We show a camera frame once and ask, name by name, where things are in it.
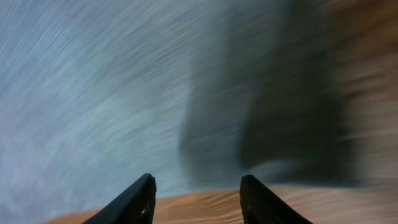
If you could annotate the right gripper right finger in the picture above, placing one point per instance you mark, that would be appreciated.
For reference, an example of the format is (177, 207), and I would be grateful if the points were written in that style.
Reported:
(260, 205)

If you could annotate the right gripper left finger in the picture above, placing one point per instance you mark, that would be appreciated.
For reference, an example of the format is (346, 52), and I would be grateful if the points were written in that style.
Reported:
(135, 205)

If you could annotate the light blue denim jeans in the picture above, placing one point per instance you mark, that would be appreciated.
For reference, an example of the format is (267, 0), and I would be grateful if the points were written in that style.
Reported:
(96, 93)

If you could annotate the black garment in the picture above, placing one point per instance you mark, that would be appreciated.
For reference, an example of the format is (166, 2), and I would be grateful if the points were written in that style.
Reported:
(295, 131)

